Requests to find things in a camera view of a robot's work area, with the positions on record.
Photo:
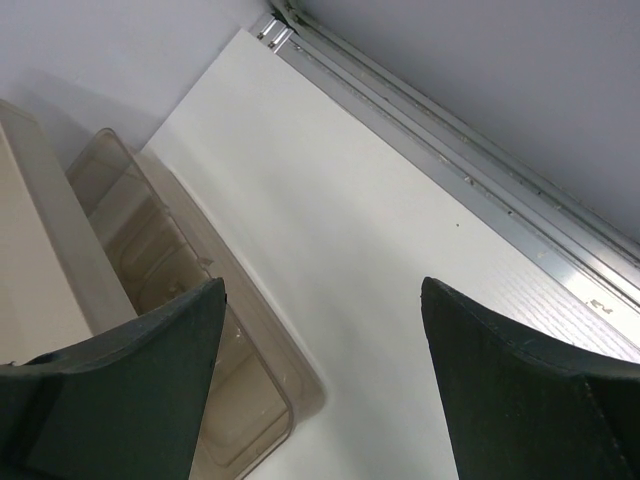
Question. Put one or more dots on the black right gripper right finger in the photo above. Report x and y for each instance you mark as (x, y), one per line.
(520, 404)

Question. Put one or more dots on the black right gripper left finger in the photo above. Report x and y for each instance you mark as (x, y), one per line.
(125, 404)

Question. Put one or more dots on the translucent brown plastic toolbox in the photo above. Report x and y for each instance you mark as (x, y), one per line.
(125, 231)

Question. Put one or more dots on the right side aluminium rail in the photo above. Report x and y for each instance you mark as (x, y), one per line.
(592, 260)

